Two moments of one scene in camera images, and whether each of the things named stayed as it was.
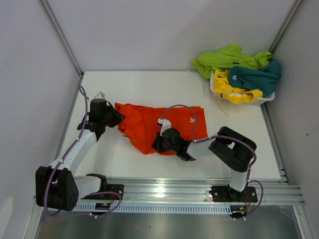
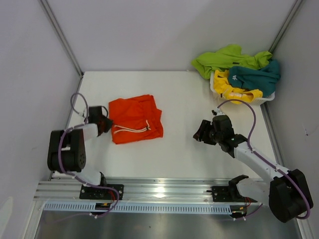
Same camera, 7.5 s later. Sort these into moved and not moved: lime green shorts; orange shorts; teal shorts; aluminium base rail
Moved: orange shorts
Not moved: aluminium base rail; lime green shorts; teal shorts
